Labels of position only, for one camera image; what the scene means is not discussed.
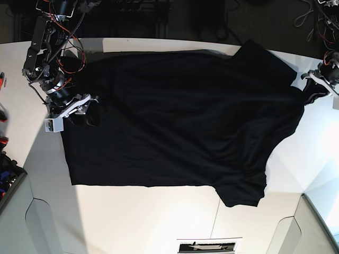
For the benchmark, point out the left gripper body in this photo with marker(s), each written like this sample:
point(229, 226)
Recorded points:
point(325, 75)

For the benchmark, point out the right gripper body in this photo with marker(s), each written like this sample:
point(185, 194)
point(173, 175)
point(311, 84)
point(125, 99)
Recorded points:
point(63, 101)

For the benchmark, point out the black t-shirt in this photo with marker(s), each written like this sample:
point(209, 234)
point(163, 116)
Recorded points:
point(185, 119)

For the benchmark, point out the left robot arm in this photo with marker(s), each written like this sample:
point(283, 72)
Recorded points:
point(325, 27)

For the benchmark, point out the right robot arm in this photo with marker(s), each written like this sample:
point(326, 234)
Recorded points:
point(54, 60)

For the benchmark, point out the pile of orange black tools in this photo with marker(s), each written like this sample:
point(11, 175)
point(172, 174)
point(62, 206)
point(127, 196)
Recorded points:
point(9, 172)

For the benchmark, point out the grey left corner panel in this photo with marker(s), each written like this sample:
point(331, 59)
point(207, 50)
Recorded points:
point(27, 224)

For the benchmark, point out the printed paper sheet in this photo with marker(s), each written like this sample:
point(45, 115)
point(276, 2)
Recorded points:
point(222, 245)

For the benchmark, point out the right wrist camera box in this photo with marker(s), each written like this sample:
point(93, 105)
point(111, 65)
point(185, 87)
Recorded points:
point(54, 125)

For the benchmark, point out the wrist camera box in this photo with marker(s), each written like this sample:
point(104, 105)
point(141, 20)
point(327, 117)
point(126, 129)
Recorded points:
point(336, 102)
point(54, 125)

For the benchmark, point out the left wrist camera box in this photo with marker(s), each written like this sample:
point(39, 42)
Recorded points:
point(336, 102)

